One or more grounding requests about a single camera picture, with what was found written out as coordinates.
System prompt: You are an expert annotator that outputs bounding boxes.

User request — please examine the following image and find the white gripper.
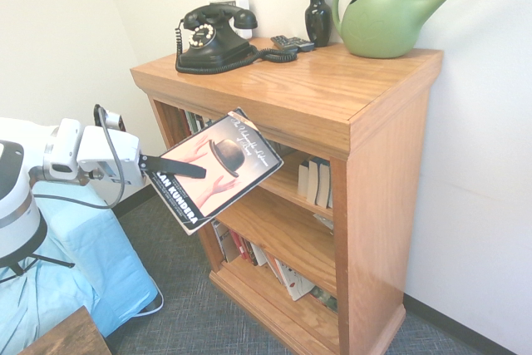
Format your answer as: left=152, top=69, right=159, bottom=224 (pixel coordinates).
left=76, top=124, right=208, bottom=188

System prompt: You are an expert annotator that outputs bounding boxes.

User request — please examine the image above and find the black Kundera paperback book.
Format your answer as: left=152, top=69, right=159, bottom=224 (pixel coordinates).
left=151, top=107, right=285, bottom=235

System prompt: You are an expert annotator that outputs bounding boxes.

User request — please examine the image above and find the red orange spine book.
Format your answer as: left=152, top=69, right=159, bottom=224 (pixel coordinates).
left=229, top=229, right=259, bottom=267

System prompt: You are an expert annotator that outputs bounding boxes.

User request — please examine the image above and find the white paperback book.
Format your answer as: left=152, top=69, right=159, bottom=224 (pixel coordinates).
left=249, top=242, right=268, bottom=268

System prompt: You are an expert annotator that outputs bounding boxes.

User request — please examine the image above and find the black vintage rotary telephone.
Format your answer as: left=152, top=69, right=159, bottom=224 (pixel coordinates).
left=174, top=3, right=299, bottom=76

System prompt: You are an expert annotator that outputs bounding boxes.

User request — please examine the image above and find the light blue cloth cover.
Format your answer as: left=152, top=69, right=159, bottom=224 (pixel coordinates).
left=0, top=182, right=161, bottom=355

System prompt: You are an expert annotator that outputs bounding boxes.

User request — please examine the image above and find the tan page edge book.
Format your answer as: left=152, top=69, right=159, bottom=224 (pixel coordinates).
left=307, top=156, right=322, bottom=206

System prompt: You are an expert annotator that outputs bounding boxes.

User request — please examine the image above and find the black tripod stand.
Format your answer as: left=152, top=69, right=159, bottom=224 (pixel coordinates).
left=0, top=251, right=76, bottom=286

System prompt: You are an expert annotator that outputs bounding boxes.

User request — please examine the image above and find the oak wooden bookshelf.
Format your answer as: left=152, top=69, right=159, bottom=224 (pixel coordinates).
left=130, top=37, right=445, bottom=355

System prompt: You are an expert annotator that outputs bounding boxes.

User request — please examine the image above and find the black remote control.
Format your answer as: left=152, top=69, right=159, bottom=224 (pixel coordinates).
left=270, top=34, right=299, bottom=51

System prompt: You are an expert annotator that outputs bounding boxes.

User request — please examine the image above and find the white cover book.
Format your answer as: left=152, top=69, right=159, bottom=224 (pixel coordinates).
left=273, top=258, right=316, bottom=303

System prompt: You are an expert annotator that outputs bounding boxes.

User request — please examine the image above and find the white square alarm clock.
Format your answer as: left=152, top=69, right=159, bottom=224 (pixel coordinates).
left=207, top=0, right=253, bottom=39

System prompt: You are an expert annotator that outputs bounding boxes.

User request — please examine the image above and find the dark wooden table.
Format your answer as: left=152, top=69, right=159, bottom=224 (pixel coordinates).
left=18, top=305, right=113, bottom=355

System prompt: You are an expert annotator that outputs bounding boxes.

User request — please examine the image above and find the dark green cover book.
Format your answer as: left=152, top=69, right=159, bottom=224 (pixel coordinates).
left=309, top=286, right=338, bottom=314

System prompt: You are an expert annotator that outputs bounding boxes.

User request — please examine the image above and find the black glossy vase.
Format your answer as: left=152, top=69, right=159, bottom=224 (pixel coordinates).
left=305, top=0, right=333, bottom=48

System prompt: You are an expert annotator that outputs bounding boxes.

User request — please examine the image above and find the green plastic watering can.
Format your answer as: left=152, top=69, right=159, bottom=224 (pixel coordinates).
left=331, top=0, right=506, bottom=60

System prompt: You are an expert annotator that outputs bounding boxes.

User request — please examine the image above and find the gray camera cable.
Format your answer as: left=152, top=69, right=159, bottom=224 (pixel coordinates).
left=31, top=104, right=127, bottom=210

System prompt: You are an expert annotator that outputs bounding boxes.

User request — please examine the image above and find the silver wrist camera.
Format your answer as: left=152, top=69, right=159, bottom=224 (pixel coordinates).
left=93, top=104, right=126, bottom=131

